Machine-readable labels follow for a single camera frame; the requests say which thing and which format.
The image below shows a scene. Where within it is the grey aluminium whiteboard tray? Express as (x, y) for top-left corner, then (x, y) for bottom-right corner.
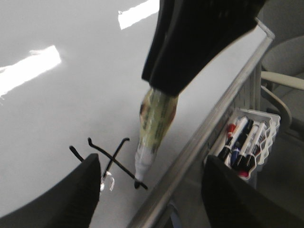
(128, 21), (275, 228)

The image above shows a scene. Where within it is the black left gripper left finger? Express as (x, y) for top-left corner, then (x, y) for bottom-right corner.
(0, 153), (101, 228)

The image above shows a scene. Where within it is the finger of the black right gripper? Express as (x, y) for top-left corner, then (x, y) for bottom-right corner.
(149, 0), (265, 97)
(142, 0), (175, 82)

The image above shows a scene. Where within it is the white plastic marker basket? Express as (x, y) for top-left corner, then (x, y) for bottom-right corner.
(208, 109), (280, 182)

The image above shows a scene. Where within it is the grey office chair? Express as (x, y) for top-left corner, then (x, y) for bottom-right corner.
(258, 0), (304, 134)

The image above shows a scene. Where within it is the white whiteboard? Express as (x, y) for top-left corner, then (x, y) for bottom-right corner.
(0, 0), (271, 228)

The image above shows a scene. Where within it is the taped black whiteboard marker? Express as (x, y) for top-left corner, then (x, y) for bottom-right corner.
(134, 87), (178, 189)

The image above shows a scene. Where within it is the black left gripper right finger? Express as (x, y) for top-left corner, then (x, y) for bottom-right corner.
(201, 155), (304, 228)

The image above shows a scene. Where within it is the blue capped whiteboard marker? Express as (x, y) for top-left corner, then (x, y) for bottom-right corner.
(230, 147), (240, 166)

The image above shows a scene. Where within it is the red capped whiteboard marker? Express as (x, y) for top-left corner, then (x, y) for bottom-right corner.
(226, 123), (236, 143)

